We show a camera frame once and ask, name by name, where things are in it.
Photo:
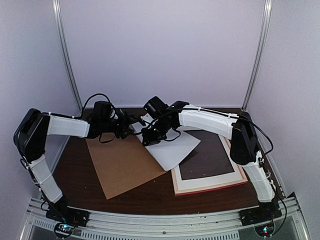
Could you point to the left aluminium corner post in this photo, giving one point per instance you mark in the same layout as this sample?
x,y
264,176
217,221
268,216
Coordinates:
x,y
66,57

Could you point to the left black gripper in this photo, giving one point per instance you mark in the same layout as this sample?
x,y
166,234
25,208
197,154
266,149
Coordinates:
x,y
125,124

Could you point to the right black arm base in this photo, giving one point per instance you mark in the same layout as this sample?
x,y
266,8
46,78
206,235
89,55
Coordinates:
x,y
265,211

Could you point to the aluminium corner post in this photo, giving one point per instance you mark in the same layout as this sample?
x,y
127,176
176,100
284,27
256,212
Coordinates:
x,y
66,57
264,30

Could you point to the right aluminium corner post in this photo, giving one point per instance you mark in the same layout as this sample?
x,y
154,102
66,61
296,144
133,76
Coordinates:
x,y
264,30

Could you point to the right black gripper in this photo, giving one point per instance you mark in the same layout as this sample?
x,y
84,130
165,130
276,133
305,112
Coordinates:
x,y
148,140

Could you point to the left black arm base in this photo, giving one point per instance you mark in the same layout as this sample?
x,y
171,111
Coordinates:
x,y
61,212

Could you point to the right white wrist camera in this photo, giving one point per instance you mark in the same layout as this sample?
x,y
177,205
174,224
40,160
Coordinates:
x,y
144,119

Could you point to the brown backing board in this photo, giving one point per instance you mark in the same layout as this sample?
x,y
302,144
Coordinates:
x,y
122,165

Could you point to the front aluminium rail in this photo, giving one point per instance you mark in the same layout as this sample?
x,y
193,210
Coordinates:
x,y
224,225

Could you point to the pink wooden picture frame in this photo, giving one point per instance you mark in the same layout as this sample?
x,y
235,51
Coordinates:
x,y
212,185

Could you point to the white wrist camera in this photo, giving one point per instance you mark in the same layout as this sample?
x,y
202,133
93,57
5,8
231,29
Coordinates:
x,y
117,116
144,119

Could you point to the landscape photo print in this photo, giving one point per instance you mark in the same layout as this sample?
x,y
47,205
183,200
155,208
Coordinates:
x,y
170,154

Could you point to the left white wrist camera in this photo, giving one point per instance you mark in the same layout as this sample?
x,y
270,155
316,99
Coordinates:
x,y
117,116

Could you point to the white photo mat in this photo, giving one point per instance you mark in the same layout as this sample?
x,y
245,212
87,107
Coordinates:
x,y
207,180

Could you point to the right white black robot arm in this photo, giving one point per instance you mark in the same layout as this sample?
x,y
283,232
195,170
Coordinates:
x,y
237,129

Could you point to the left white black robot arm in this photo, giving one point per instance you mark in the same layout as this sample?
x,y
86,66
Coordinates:
x,y
37,129

